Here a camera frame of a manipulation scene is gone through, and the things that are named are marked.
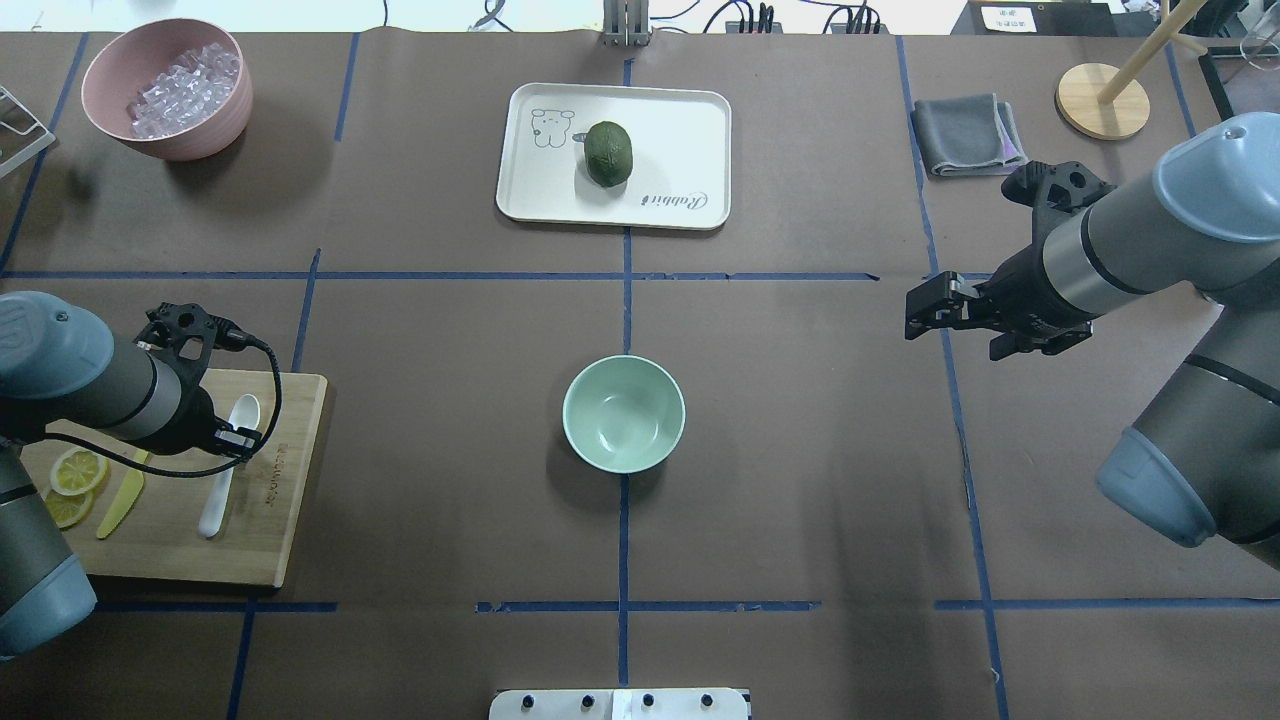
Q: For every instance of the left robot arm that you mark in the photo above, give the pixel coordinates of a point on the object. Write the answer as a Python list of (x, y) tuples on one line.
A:
[(62, 363)]

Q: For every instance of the white pillar mount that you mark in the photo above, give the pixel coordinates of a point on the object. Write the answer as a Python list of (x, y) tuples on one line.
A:
[(622, 703)]

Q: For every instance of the black box with label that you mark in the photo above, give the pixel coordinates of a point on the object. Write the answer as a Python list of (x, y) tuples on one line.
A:
[(1042, 18)]

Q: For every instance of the wooden mug tree stand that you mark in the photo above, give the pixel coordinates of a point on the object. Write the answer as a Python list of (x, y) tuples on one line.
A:
[(1108, 103)]

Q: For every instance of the cream rabbit tray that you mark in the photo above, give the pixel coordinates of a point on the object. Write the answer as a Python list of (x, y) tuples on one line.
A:
[(681, 144)]

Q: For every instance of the white plastic spoon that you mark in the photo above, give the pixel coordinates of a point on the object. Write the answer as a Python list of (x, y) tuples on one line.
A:
[(245, 414)]

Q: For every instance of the bamboo cutting board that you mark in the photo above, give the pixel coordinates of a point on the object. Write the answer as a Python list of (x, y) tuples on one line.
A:
[(159, 537)]

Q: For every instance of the clear ice cubes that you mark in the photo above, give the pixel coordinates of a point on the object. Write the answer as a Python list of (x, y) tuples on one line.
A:
[(195, 85)]

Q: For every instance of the green avocado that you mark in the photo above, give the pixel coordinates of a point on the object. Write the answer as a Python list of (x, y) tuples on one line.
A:
[(609, 154)]

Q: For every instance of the lower lemon slice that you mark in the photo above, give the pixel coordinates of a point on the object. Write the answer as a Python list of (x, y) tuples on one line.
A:
[(69, 510)]

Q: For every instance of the upper lemon slice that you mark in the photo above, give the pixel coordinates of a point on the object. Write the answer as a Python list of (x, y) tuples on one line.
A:
[(77, 472)]

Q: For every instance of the yellow plastic knife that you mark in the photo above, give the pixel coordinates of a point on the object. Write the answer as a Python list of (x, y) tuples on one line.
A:
[(126, 496)]

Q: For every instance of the grey folded cloth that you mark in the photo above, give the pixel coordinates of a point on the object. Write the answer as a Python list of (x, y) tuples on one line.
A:
[(973, 135)]

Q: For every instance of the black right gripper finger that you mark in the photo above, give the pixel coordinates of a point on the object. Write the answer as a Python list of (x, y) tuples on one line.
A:
[(1011, 343), (945, 301)]

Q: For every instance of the aluminium frame post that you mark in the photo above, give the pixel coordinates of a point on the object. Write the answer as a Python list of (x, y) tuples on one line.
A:
[(626, 23)]

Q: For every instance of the pink bowl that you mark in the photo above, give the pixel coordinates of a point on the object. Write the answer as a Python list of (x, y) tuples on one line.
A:
[(130, 62)]

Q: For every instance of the mint green bowl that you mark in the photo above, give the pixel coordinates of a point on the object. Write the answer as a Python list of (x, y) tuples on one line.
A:
[(623, 414)]

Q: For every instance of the lemon slice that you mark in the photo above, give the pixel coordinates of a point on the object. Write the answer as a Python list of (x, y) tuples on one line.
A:
[(69, 510), (77, 472)]

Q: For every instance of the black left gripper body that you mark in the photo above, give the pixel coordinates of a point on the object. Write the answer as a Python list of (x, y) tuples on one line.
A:
[(197, 417)]

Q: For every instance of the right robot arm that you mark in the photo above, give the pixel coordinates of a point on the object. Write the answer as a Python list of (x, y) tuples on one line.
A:
[(1200, 460)]

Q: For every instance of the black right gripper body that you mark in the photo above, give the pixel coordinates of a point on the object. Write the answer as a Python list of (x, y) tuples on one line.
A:
[(1018, 287)]

